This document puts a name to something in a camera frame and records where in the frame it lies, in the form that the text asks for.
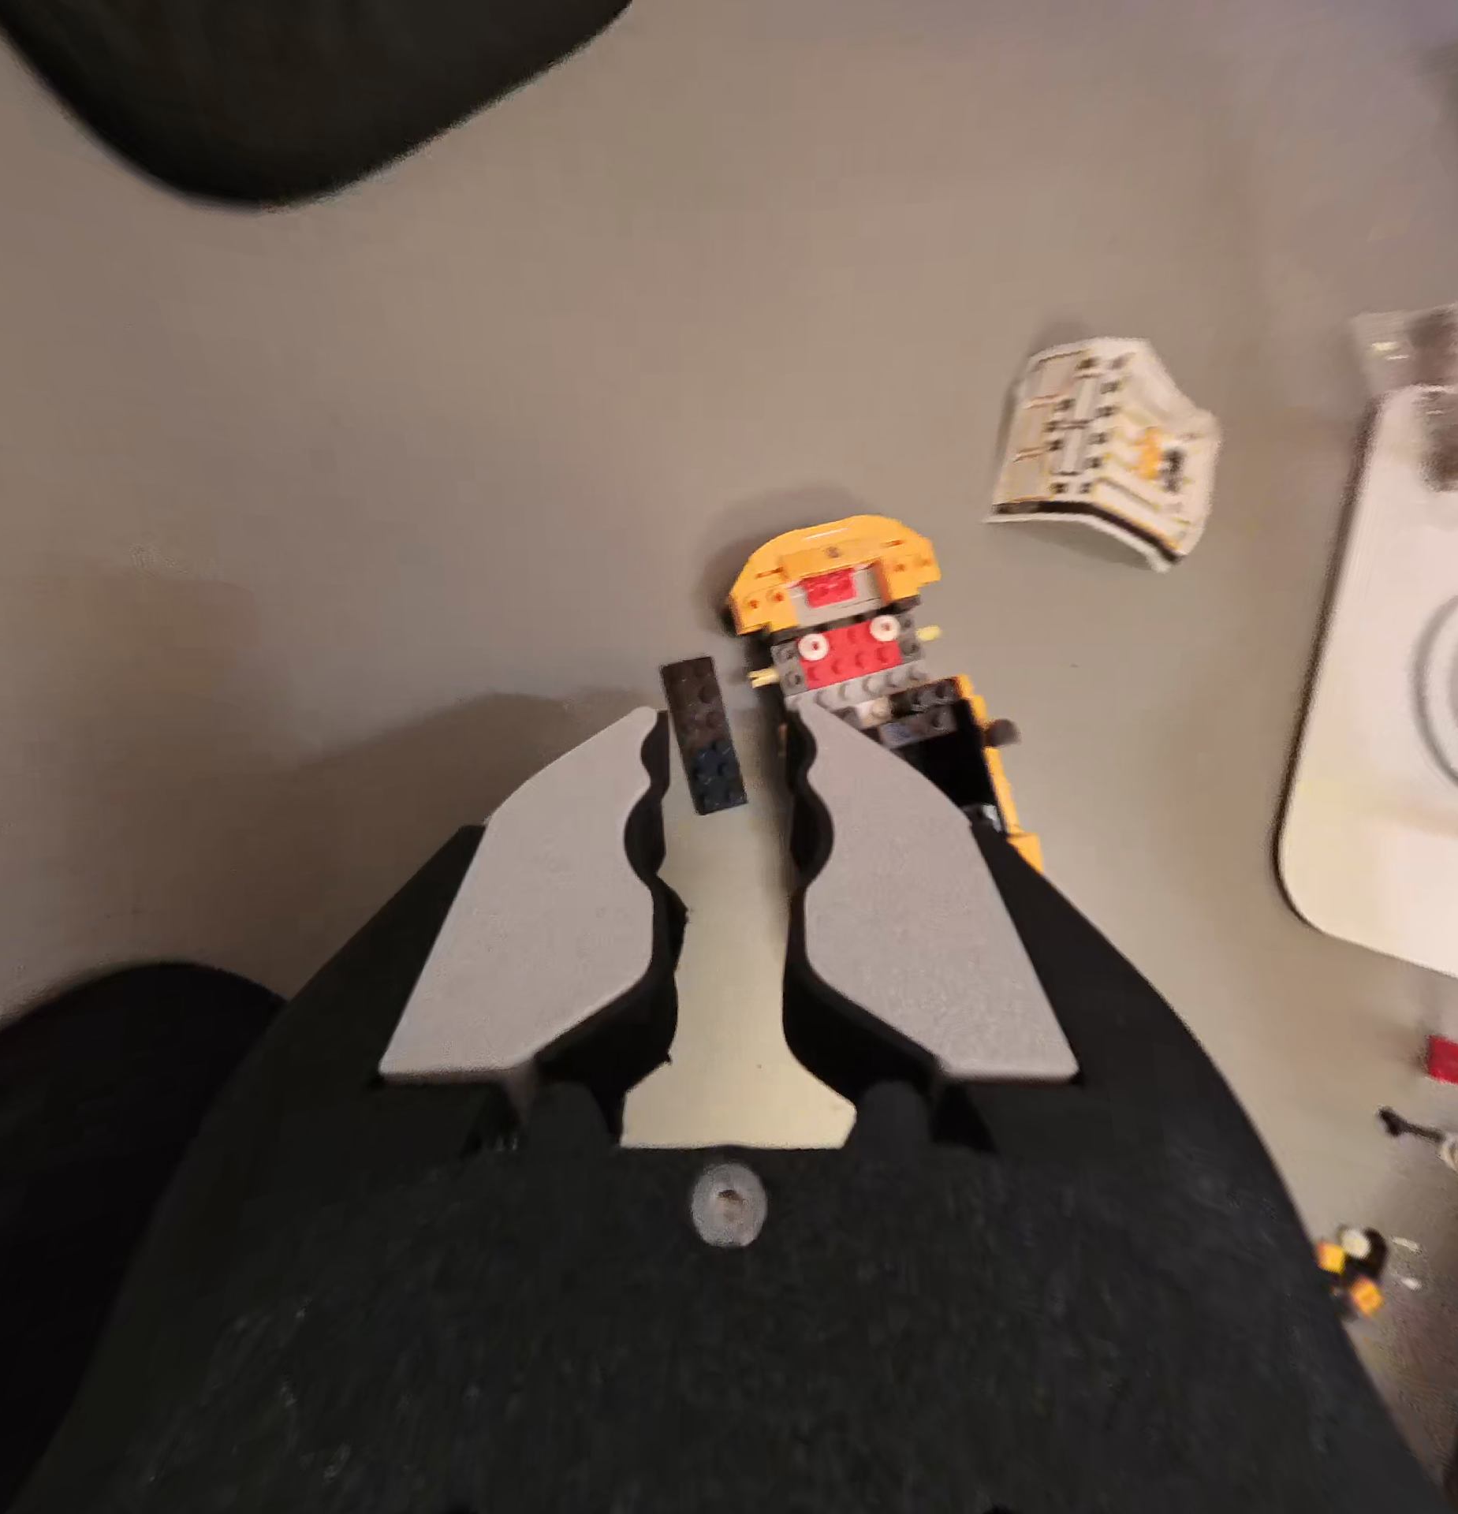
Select small loose yellow-black bricks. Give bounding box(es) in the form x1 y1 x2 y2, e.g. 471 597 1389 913
1314 1227 1391 1319

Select white lego minifigure piece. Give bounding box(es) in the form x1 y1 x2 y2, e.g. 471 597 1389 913
1380 1105 1458 1178

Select clear plastic parts bag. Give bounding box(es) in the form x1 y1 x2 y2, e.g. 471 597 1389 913
1349 295 1458 491

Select person's black clothing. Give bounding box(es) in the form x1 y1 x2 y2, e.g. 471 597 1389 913
0 960 287 1514

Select black lego plate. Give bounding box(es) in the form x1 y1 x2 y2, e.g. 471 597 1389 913
660 656 750 817

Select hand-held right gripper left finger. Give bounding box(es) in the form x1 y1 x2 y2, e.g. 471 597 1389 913
377 706 689 1144

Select white book stand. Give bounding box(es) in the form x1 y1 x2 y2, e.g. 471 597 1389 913
1276 383 1458 989

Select yellow lego car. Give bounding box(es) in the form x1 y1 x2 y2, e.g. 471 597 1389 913
726 513 1043 876

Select white sticker sheet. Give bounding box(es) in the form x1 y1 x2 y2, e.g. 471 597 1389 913
986 336 1224 572

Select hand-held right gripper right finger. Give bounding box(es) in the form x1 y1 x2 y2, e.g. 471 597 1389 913
783 704 1082 1116

